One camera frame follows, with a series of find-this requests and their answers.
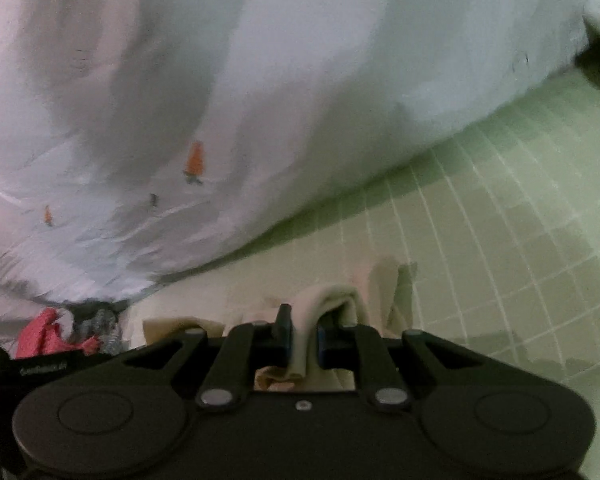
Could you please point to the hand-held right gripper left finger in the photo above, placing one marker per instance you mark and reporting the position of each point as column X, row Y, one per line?
column 284, row 337

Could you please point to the cream long sleeve garment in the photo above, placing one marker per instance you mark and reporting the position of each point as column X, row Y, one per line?
column 305, row 310

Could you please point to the green checked bed sheet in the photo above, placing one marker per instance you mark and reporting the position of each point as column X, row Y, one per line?
column 505, row 235

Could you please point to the red checked garment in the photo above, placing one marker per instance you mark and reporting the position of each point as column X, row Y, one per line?
column 45, row 337

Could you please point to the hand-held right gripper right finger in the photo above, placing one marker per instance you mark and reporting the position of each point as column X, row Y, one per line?
column 324, row 342

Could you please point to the blue checked garment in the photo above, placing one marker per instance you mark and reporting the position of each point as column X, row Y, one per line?
column 105, row 332

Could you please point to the white carrot print quilt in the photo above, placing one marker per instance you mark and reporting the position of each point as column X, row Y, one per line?
column 280, row 85

